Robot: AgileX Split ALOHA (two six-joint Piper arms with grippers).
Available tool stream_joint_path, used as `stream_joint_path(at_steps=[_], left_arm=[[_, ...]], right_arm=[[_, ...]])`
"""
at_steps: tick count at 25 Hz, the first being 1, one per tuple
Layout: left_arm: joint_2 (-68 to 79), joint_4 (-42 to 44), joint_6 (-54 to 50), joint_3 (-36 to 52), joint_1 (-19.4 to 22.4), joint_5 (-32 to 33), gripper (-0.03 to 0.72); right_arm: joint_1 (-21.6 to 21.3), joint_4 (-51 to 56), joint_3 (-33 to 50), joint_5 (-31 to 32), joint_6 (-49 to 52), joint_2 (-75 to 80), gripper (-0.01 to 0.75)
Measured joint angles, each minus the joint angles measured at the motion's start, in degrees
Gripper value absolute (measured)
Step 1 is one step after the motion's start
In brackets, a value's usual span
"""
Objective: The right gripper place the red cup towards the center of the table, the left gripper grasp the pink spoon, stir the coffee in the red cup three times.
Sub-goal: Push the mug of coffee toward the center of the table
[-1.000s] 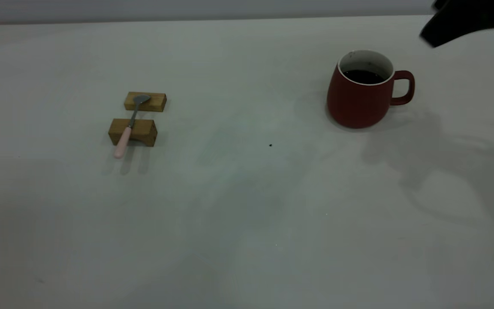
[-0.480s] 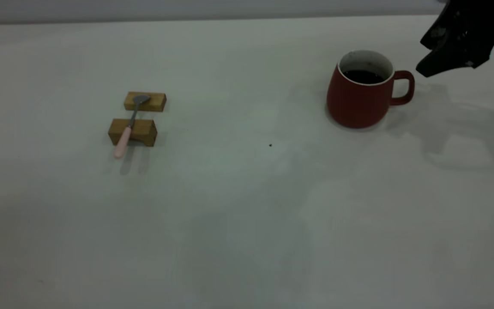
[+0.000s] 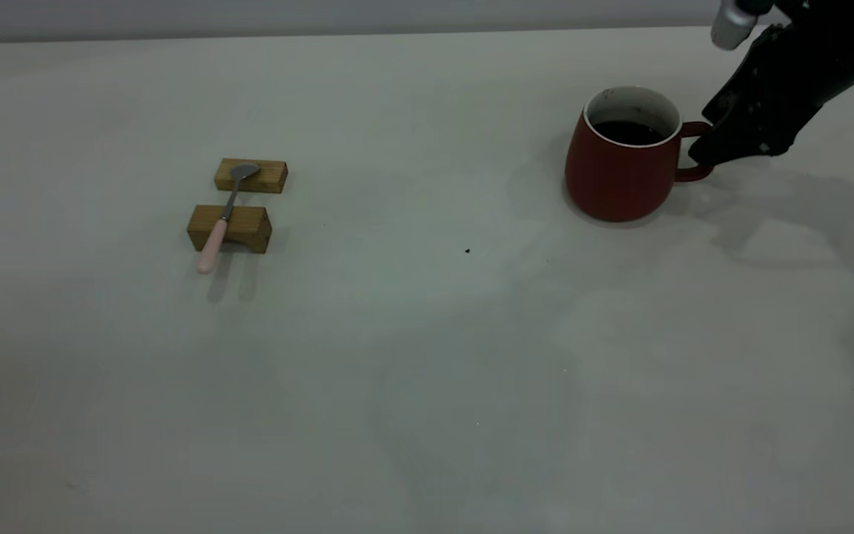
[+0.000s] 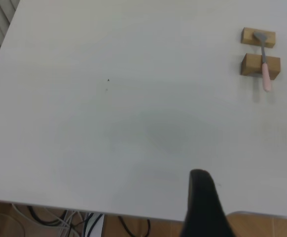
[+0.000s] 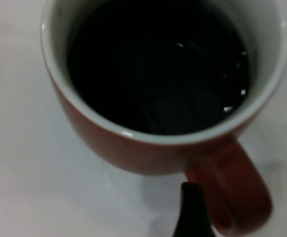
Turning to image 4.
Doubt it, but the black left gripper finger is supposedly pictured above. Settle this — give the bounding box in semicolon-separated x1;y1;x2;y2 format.
180;169;237;237

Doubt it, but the pink handled metal spoon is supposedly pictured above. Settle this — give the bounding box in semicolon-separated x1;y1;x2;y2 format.
253;31;272;92

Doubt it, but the white table leg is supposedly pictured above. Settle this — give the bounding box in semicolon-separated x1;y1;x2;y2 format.
83;212;105;237

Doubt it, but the arched wooden block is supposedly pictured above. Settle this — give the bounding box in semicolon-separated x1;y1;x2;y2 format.
240;53;281;81

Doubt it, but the flat rectangular wooden block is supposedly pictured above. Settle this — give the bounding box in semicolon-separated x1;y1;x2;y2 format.
240;27;276;49

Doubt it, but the black floor cable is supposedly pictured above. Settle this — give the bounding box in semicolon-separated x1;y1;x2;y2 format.
117;216;151;237
27;206;63;227

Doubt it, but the white floor cable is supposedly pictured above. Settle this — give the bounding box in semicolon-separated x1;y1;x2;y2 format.
10;202;84;237

